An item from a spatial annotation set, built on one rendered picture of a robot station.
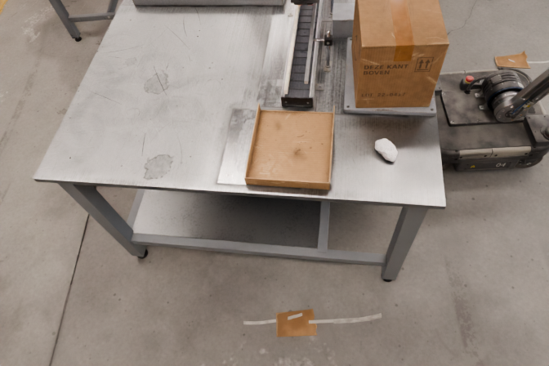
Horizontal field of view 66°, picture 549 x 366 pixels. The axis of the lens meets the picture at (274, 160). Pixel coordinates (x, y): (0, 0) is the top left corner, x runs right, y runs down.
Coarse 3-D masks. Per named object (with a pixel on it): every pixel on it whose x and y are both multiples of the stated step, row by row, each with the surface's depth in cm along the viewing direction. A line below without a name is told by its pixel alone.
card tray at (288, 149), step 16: (272, 112) 147; (288, 112) 146; (304, 112) 146; (320, 112) 145; (256, 128) 142; (272, 128) 143; (288, 128) 142; (304, 128) 142; (320, 128) 141; (256, 144) 140; (272, 144) 139; (288, 144) 139; (304, 144) 138; (320, 144) 138; (256, 160) 136; (272, 160) 136; (288, 160) 135; (304, 160) 135; (320, 160) 134; (256, 176) 133; (272, 176) 133; (288, 176) 132; (304, 176) 132; (320, 176) 131
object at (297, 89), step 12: (300, 12) 168; (300, 24) 164; (300, 36) 160; (300, 48) 156; (312, 48) 156; (300, 60) 153; (312, 60) 152; (300, 72) 150; (300, 84) 147; (288, 96) 144; (300, 96) 144
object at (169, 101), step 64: (128, 0) 191; (128, 64) 168; (192, 64) 164; (256, 64) 161; (320, 64) 158; (64, 128) 152; (128, 128) 149; (192, 128) 147; (384, 128) 139; (256, 192) 131; (320, 192) 128; (384, 192) 126
